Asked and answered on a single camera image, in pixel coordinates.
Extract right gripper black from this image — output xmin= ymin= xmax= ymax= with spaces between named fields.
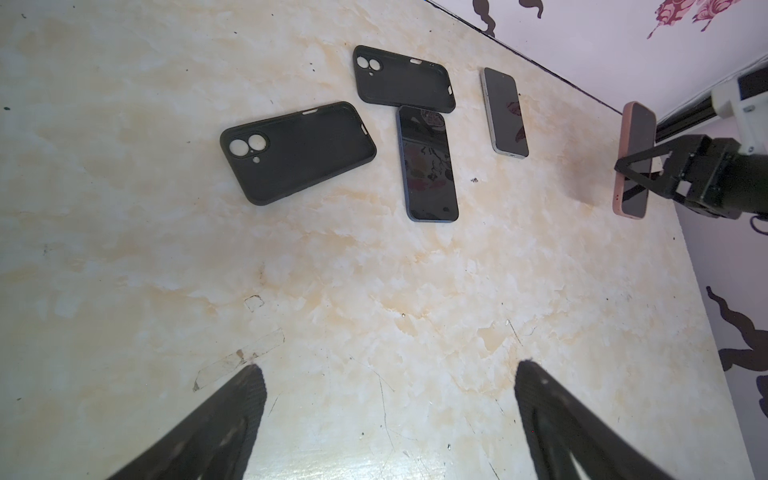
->
xmin=614 ymin=134 xmax=745 ymax=220

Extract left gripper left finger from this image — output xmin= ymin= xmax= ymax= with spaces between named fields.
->
xmin=112 ymin=364 xmax=267 ymax=479

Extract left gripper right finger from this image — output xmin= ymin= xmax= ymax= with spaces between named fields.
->
xmin=514 ymin=360 xmax=670 ymax=479

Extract pink phone case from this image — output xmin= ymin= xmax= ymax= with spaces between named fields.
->
xmin=612 ymin=100 xmax=658 ymax=221

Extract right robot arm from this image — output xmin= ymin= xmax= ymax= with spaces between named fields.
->
xmin=615 ymin=135 xmax=767 ymax=220

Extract silver-edged black phone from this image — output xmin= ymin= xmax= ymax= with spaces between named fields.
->
xmin=480 ymin=67 xmax=529 ymax=158

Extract dark phone screen up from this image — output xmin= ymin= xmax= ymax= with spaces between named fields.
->
xmin=396 ymin=106 xmax=459 ymax=223

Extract small black phone case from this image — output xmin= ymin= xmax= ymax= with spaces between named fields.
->
xmin=352 ymin=45 xmax=456 ymax=113

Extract large black phone case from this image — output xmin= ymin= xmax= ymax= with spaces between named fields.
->
xmin=219 ymin=101 xmax=377 ymax=206

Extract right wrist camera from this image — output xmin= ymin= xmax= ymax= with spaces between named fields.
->
xmin=710 ymin=64 xmax=767 ymax=155

